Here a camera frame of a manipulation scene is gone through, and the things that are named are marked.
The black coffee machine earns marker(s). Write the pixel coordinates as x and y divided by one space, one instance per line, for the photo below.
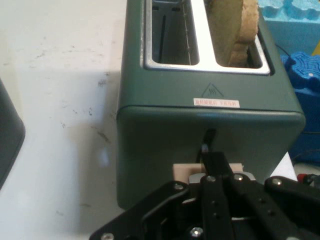
10 135

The large blue toy brick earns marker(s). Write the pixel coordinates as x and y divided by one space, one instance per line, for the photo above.
292 27
307 100

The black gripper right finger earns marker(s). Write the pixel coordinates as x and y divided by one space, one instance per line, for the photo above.
275 210

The beige toaster lever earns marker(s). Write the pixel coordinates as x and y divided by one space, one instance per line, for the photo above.
182 172

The green two-slot toaster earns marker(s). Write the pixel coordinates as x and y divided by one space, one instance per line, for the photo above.
175 130

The toast bread slice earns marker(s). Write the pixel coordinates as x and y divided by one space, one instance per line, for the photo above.
240 30

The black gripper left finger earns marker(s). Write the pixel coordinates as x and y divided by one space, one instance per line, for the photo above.
155 207

